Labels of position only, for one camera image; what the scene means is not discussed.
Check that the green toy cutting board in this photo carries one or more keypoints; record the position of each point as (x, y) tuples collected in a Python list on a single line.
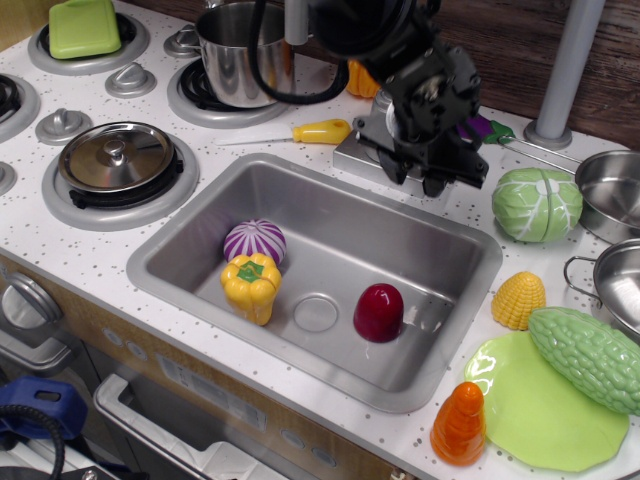
[(83, 28)]

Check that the silver toy sink basin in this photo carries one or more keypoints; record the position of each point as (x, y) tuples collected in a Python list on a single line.
[(340, 240)]

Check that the silver toy faucet with lever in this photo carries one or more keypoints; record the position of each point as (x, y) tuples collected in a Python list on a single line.
[(362, 160)]

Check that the blue clamp with black cable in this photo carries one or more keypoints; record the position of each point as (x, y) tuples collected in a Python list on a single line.
[(39, 408)]

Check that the dark red toy beet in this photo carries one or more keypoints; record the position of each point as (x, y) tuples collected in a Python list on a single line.
[(379, 312)]

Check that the green toy cabbage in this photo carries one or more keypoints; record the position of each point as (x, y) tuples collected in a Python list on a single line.
[(536, 205)]

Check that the yellow handled toy knife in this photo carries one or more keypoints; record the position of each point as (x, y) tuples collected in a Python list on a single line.
[(326, 132)]

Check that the grey stove knob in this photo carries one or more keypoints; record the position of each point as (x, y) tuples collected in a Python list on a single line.
[(131, 81), (61, 126), (183, 44)]

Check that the steel frying pan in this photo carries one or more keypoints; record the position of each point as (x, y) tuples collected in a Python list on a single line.
[(608, 182)]

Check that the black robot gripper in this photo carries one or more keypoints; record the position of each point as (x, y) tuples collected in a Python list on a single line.
[(427, 114)]

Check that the tall steel pot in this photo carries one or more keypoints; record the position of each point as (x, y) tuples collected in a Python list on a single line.
[(224, 34)]

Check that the grey round oven dial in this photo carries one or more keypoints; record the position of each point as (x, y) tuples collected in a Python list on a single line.
[(26, 305)]

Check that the grey oven door handle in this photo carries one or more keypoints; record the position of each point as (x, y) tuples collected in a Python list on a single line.
[(174, 439)]

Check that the light green toy plate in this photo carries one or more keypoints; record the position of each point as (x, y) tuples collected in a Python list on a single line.
[(535, 414)]

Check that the orange toy carrot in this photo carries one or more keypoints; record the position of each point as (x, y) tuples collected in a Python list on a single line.
[(459, 430)]

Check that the grey vertical pole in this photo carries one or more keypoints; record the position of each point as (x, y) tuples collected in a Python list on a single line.
[(550, 130)]

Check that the green toy bitter melon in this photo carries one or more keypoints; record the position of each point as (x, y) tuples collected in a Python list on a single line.
[(599, 361)]

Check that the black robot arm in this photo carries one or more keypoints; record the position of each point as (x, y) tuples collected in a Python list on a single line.
[(389, 38)]

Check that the yellow toy bell pepper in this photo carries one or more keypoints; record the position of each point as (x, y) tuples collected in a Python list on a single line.
[(251, 285)]

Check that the yellow toy corn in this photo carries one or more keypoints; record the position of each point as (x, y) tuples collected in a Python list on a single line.
[(516, 299)]

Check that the purple toy eggplant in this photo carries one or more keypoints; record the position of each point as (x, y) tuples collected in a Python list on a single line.
[(480, 130)]

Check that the purple striped toy onion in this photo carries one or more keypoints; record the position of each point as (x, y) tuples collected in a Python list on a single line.
[(255, 236)]

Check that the steel pot lid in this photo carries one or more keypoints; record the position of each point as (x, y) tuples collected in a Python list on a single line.
[(116, 157)]

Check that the orange toy pumpkin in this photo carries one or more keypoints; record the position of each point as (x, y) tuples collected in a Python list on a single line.
[(361, 83)]

